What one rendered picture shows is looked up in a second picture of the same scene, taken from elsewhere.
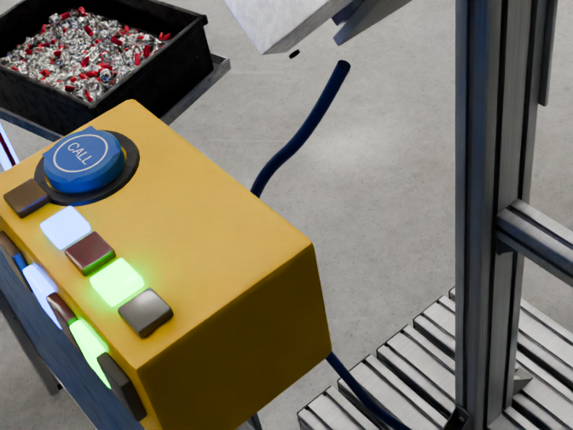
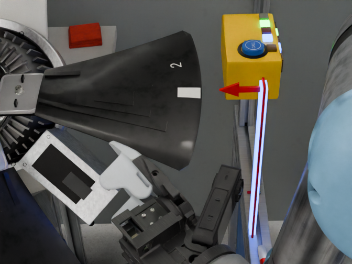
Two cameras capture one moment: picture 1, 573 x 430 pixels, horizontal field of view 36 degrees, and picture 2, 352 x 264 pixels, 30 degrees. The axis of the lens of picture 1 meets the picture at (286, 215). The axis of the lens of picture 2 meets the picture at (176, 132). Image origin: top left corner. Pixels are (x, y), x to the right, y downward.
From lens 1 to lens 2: 1.41 m
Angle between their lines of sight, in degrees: 88
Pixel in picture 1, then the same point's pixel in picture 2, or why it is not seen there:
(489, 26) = not seen: hidden behind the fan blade
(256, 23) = not seen: hidden behind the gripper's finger
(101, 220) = (258, 37)
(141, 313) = (264, 14)
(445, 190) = not seen: outside the picture
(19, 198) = (273, 46)
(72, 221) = (265, 35)
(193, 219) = (240, 28)
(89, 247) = (265, 29)
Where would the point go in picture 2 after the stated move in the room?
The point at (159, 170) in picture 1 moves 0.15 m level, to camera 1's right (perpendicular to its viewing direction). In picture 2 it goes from (237, 40) to (168, 19)
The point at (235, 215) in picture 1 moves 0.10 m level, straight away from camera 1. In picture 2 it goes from (231, 24) to (209, 52)
